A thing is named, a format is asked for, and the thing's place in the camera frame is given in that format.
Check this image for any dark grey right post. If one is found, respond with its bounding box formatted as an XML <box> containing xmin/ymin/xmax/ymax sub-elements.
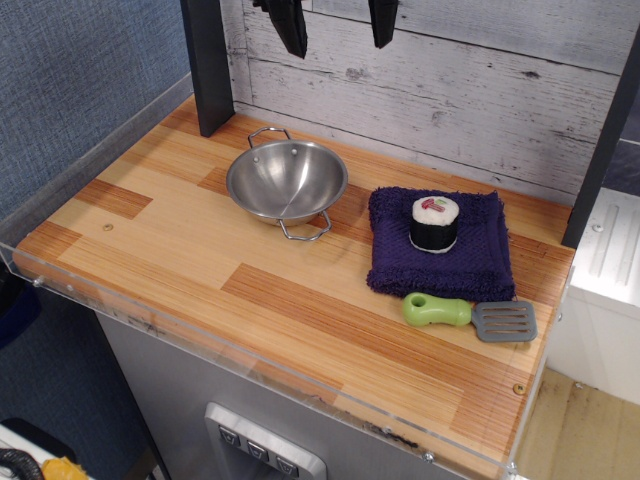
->
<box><xmin>561</xmin><ymin>31</ymin><xmax>639</xmax><ymax>248</ymax></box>

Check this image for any dark grey post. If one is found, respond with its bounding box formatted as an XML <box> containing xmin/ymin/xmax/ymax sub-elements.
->
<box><xmin>561</xmin><ymin>31</ymin><xmax>639</xmax><ymax>248</ymax></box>
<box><xmin>180</xmin><ymin>0</ymin><xmax>235</xmax><ymax>137</ymax></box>

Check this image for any clear acrylic front guard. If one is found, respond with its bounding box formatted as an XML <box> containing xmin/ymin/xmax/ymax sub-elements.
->
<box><xmin>2</xmin><ymin>235</ymin><xmax>573</xmax><ymax>479</ymax></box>

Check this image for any small stainless steel pot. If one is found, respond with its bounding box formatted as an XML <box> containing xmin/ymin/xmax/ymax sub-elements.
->
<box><xmin>226</xmin><ymin>127</ymin><xmax>349</xmax><ymax>242</ymax></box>

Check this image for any dark grey left post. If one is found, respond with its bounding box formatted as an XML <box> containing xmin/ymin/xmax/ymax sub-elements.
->
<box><xmin>180</xmin><ymin>0</ymin><xmax>235</xmax><ymax>137</ymax></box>

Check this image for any green handled grey toy spatula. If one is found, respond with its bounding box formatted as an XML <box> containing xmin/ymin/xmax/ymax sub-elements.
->
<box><xmin>402</xmin><ymin>292</ymin><xmax>538</xmax><ymax>343</ymax></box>

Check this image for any yellow object at corner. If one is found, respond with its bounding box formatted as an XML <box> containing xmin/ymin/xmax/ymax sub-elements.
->
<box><xmin>41</xmin><ymin>457</ymin><xmax>90</xmax><ymax>480</ymax></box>

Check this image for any purple cloth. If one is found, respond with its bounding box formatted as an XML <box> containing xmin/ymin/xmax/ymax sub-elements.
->
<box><xmin>367</xmin><ymin>187</ymin><xmax>516</xmax><ymax>302</ymax></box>

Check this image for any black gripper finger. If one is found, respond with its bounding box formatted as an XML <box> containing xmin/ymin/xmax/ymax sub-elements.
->
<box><xmin>368</xmin><ymin>0</ymin><xmax>400</xmax><ymax>49</ymax></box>
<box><xmin>252</xmin><ymin>0</ymin><xmax>308</xmax><ymax>59</ymax></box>

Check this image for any toy sushi roll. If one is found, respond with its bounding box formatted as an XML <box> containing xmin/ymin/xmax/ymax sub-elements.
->
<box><xmin>409</xmin><ymin>196</ymin><xmax>460</xmax><ymax>254</ymax></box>

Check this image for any grey toy fridge cabinet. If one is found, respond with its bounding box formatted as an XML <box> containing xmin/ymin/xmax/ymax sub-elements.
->
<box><xmin>97</xmin><ymin>312</ymin><xmax>481</xmax><ymax>480</ymax></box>

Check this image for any silver dispenser button panel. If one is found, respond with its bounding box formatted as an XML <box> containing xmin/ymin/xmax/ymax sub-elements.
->
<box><xmin>204</xmin><ymin>402</ymin><xmax>328</xmax><ymax>479</ymax></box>

